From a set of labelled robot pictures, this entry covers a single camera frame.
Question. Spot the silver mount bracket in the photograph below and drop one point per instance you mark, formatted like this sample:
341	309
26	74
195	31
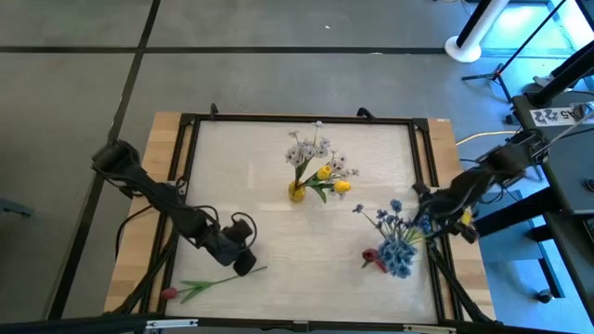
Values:
429	329
171	323

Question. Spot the black camera rig bar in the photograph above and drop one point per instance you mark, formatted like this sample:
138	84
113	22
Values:
69	325

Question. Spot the red artificial tulip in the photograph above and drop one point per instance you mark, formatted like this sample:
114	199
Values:
168	292
370	254

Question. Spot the blue grey floor object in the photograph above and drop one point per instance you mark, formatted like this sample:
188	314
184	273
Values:
14	207

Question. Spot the black side desk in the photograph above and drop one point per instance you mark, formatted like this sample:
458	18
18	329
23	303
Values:
575	185

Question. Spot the yellow ribbed glass vase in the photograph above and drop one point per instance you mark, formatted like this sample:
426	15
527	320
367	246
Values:
296	194

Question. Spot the black tripod stand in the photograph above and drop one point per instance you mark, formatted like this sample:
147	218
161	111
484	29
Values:
499	72

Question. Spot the white artificial flower bunch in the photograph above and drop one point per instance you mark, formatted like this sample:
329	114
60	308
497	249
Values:
297	153
341	163

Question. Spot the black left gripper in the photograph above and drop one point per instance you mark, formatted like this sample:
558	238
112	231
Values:
227	246

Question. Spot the black slanted post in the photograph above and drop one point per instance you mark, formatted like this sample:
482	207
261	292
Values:
564	79

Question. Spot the white printed paper label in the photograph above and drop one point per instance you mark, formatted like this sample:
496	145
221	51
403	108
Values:
554	116

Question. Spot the white round pole stand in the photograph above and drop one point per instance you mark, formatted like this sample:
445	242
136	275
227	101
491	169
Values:
464	50

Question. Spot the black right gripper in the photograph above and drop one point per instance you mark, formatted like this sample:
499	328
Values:
452	217

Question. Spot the dense blue artificial flower bunch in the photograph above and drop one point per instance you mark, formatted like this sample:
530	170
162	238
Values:
396	257

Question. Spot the black aluminium table frame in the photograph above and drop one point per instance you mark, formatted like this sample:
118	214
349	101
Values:
278	118

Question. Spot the black caster wheel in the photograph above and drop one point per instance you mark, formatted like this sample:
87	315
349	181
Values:
544	296

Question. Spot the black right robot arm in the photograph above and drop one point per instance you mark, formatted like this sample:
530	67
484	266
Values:
487	174

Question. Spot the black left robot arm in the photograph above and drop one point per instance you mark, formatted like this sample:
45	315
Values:
153	195

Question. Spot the person's foot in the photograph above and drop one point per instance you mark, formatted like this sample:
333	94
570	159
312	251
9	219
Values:
542	80

